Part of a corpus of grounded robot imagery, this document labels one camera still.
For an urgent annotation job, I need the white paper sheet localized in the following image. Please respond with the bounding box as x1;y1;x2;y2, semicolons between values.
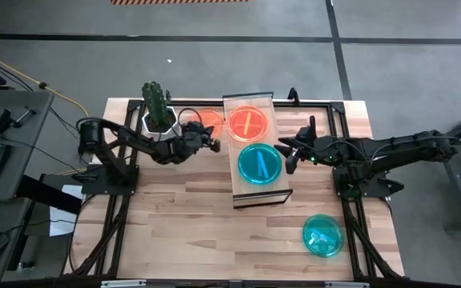
49;184;84;237

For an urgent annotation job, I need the black aluminium rig frame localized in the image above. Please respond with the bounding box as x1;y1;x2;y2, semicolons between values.
60;87;406;281

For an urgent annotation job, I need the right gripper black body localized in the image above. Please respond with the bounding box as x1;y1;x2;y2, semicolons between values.
299;134;338;165

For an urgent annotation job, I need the green cactus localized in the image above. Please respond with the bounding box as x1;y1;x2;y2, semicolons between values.
141;81;170;133

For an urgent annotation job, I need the black flat box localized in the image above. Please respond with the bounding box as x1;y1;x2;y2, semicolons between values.
16;174;83;215

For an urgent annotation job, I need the grey metal bracket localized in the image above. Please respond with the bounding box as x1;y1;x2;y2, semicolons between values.
101;279;147;288
325;281;371;288

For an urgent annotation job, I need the black desk gadget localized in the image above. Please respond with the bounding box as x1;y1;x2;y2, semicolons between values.
0;104;38;135

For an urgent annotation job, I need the orange translucent plastic plate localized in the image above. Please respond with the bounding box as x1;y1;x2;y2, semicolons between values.
226;105;270;143
193;108;226;138

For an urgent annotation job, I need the white hexagonal plant pot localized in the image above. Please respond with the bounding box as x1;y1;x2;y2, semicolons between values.
141;106;179;136

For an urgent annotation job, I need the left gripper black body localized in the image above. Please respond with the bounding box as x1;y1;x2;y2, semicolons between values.
180;122;207;151

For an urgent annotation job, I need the yellow extension cable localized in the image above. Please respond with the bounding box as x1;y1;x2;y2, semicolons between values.
0;44;91;118

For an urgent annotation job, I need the teal translucent plastic plate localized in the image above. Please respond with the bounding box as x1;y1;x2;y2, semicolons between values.
237;142;283;186
301;214;346;258

